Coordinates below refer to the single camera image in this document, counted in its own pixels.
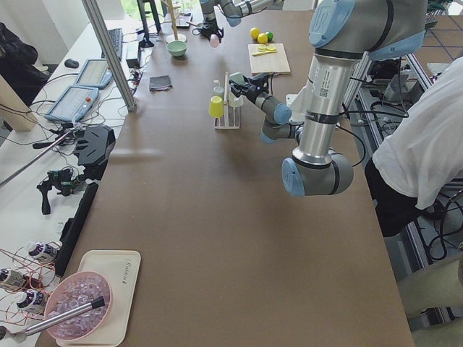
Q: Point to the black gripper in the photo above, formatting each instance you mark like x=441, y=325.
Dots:
x=210, y=29
x=250, y=92

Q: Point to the pink cup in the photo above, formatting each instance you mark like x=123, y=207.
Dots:
x=214, y=41

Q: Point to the light green cup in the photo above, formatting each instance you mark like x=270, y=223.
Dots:
x=237, y=78

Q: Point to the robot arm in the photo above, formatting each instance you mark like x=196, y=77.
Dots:
x=233, y=12
x=342, y=32

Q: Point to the white cup front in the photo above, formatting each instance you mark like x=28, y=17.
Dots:
x=236, y=102

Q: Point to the yellow cup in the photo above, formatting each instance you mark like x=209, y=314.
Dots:
x=216, y=107

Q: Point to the green bowl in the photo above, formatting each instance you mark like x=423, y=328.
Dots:
x=176, y=48

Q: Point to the wooden mug tree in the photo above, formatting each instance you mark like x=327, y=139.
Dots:
x=175, y=36

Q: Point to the wooden cutting board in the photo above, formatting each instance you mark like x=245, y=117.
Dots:
x=273, y=62

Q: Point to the yellow lemon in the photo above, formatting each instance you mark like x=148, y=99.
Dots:
x=254, y=33
x=262, y=38

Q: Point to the lemon slices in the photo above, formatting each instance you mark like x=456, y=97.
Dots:
x=266, y=48

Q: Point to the yellow plastic knife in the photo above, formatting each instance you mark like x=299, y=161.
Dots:
x=260, y=53

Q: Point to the grey cloth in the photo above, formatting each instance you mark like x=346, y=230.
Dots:
x=157, y=83

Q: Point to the black keyboard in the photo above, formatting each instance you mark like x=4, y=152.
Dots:
x=116, y=38

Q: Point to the blue teach pendant far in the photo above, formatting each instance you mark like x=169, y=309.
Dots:
x=94, y=73

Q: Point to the blue teach pendant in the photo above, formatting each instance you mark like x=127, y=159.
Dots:
x=73, y=104
x=94, y=73

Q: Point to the black mouse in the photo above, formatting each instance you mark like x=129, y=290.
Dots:
x=71, y=63

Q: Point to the blue teach pendant near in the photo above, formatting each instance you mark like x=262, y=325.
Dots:
x=73, y=104

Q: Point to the black perforated device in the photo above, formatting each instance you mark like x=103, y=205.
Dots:
x=93, y=149

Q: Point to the person in white shirt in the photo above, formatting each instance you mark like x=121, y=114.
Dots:
x=409, y=168

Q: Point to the person in black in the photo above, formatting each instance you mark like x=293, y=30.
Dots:
x=17, y=66

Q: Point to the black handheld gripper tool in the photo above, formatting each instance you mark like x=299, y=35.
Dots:
x=63, y=180

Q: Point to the cream tray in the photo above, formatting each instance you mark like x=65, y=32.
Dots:
x=120, y=268

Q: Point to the pink bowl of ice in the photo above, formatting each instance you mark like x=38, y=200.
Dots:
x=75, y=291

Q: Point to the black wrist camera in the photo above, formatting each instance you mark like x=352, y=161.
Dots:
x=261, y=82

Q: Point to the white wire cup rack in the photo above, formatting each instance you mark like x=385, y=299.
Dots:
x=232, y=116

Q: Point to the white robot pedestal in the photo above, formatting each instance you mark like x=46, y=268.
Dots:
x=300, y=102

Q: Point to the aluminium frame post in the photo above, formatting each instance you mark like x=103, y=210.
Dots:
x=99, y=26

